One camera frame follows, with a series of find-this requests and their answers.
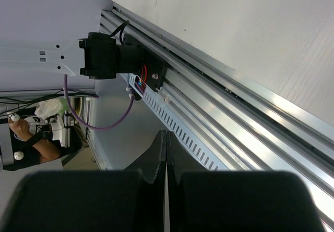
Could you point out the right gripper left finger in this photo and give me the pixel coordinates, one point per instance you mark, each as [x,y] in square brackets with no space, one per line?
[131,199]

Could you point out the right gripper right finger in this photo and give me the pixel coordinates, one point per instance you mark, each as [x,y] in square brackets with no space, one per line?
[233,200]

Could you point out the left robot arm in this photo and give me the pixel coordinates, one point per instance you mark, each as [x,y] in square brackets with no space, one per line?
[99,56]

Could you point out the seated person black shirt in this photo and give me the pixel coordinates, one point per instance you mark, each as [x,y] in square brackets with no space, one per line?
[33,144]

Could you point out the white slotted cable duct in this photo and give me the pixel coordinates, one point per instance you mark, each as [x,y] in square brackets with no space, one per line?
[151,114]

